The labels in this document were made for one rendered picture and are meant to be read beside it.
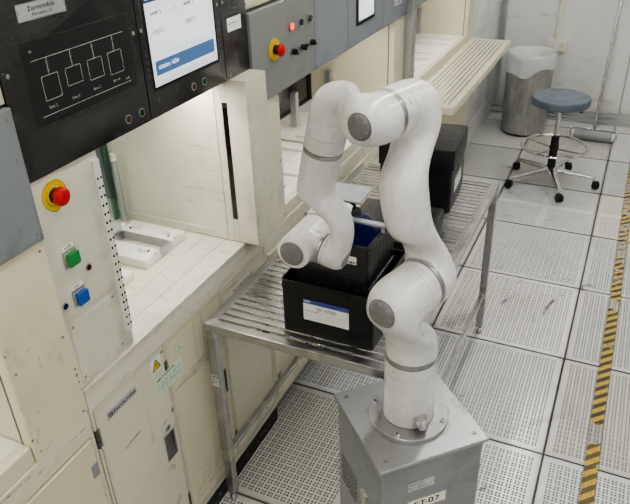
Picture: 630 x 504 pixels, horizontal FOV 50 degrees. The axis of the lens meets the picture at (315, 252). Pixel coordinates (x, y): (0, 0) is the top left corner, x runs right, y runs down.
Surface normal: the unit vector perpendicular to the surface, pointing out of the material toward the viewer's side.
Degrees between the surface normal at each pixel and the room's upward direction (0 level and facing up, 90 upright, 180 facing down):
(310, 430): 0
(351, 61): 90
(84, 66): 90
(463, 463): 90
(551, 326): 0
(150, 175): 90
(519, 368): 0
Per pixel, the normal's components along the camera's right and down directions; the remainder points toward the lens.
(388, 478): 0.35, 0.46
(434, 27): -0.42, 0.47
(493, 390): -0.04, -0.87
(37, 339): 0.91, 0.18
